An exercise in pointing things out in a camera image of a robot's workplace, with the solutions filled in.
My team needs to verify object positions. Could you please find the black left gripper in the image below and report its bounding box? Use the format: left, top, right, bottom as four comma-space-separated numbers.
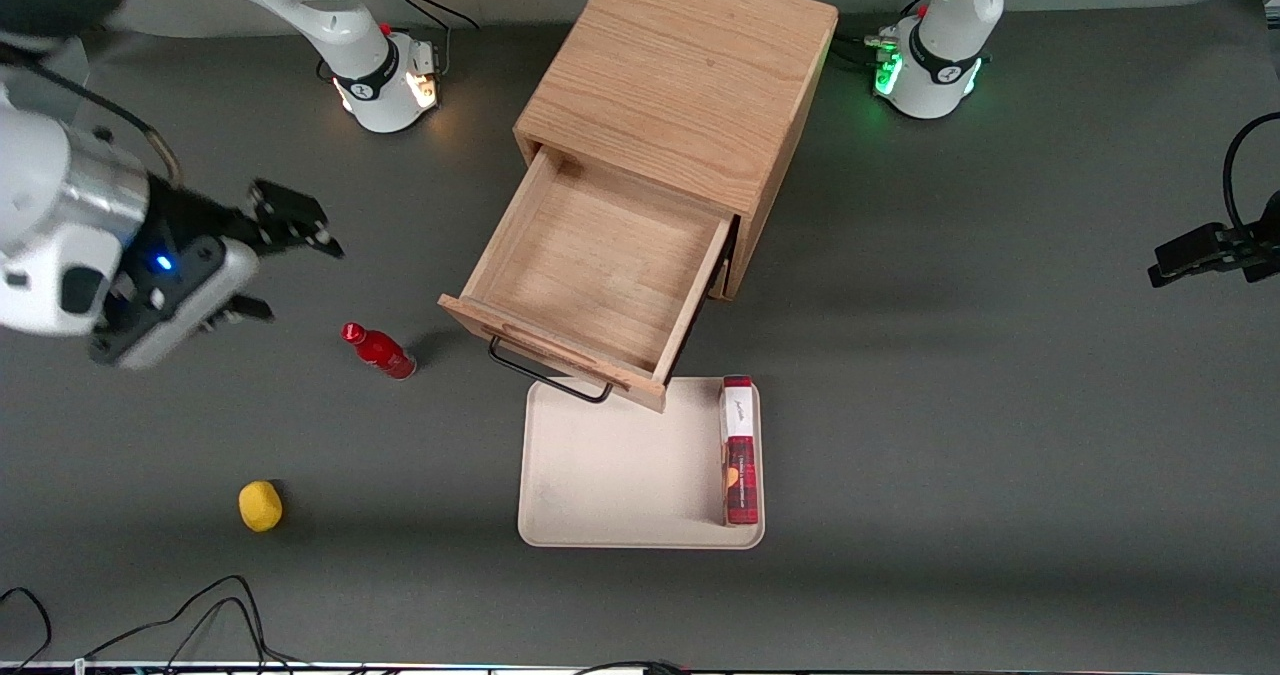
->
1147, 190, 1280, 289

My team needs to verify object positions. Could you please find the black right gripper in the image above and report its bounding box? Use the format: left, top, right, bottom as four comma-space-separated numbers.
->
125, 178, 345, 334

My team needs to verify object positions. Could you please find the oak wooden drawer cabinet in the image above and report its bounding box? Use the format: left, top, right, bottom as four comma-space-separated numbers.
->
513, 0, 840, 303

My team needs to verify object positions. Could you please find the red bottle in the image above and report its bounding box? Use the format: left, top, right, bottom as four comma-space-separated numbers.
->
341, 322, 418, 381

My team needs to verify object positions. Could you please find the yellow lemon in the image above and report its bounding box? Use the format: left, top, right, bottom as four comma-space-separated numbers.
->
238, 480, 284, 534

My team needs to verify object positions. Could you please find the beige plastic tray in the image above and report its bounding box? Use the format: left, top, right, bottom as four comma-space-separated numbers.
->
517, 376, 767, 551

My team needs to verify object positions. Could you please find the red and white carton box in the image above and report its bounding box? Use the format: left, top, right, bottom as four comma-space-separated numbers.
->
720, 375, 761, 528

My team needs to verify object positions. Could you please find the black looped gripper cable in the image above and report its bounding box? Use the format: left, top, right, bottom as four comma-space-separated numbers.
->
1224, 112, 1280, 231

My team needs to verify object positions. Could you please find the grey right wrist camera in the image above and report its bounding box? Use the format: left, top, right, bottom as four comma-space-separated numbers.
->
88, 238, 262, 372

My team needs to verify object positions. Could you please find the black base power cable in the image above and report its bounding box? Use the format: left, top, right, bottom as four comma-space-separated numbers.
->
380, 0, 482, 32

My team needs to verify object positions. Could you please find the thin black cable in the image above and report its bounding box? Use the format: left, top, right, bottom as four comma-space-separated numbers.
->
0, 586, 53, 672
84, 575, 301, 672

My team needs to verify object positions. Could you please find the black base cable bundle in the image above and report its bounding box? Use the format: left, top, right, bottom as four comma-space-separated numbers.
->
830, 27, 901, 68

